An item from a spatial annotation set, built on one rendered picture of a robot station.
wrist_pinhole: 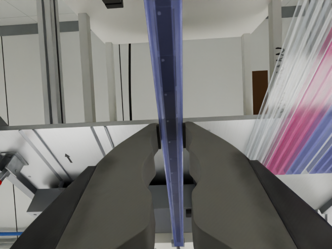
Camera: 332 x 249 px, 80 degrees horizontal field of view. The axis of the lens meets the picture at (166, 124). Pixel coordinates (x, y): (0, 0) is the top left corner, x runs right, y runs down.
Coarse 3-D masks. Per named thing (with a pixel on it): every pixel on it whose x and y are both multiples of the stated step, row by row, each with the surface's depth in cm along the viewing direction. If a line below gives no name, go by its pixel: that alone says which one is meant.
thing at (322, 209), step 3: (330, 201) 47; (327, 204) 48; (330, 204) 47; (321, 207) 50; (324, 207) 49; (327, 207) 48; (330, 207) 47; (321, 210) 50; (324, 210) 49; (327, 210) 48; (330, 210) 48; (321, 213) 50; (324, 213) 50; (327, 213) 50
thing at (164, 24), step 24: (144, 0) 7; (168, 0) 7; (168, 24) 8; (168, 48) 8; (168, 72) 9; (168, 96) 10; (168, 120) 11; (168, 144) 13; (168, 168) 15; (168, 192) 18
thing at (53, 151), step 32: (0, 128) 31; (32, 128) 30; (64, 128) 30; (96, 128) 30; (128, 128) 30; (224, 128) 30; (32, 160) 36; (64, 160) 36; (96, 160) 36; (160, 160) 36; (320, 192) 44
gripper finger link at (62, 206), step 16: (80, 176) 8; (64, 192) 7; (80, 192) 7; (48, 208) 7; (64, 208) 7; (32, 224) 6; (48, 224) 6; (64, 224) 6; (16, 240) 6; (32, 240) 6; (48, 240) 6
